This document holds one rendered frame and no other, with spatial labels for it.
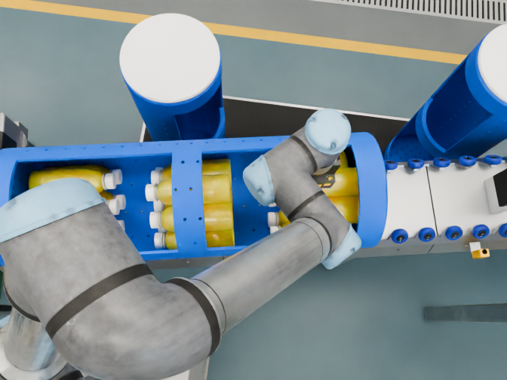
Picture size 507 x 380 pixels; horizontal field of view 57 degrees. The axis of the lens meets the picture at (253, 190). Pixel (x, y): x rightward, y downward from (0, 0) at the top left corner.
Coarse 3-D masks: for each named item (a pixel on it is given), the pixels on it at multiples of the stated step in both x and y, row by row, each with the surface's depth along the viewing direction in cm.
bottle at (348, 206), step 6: (330, 198) 111; (336, 198) 111; (342, 198) 111; (348, 198) 111; (354, 198) 111; (336, 204) 110; (342, 204) 110; (348, 204) 110; (354, 204) 110; (342, 210) 110; (348, 210) 110; (354, 210) 110; (348, 216) 110; (354, 216) 110; (354, 222) 112
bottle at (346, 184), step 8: (344, 168) 110; (352, 168) 111; (336, 176) 108; (344, 176) 108; (352, 176) 109; (328, 184) 108; (336, 184) 108; (344, 184) 108; (352, 184) 108; (328, 192) 109; (336, 192) 109; (344, 192) 109; (352, 192) 110
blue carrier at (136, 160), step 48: (96, 144) 111; (144, 144) 108; (192, 144) 108; (240, 144) 107; (0, 192) 99; (144, 192) 127; (192, 192) 100; (240, 192) 128; (384, 192) 102; (144, 240) 122; (192, 240) 103; (240, 240) 122
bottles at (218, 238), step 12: (48, 168) 118; (60, 168) 118; (72, 168) 118; (96, 168) 118; (108, 168) 120; (156, 168) 120; (120, 180) 120; (108, 192) 122; (108, 204) 115; (120, 204) 121; (156, 204) 115; (276, 204) 118; (276, 216) 121; (276, 228) 115; (156, 240) 113; (168, 240) 113; (216, 240) 112; (228, 240) 112
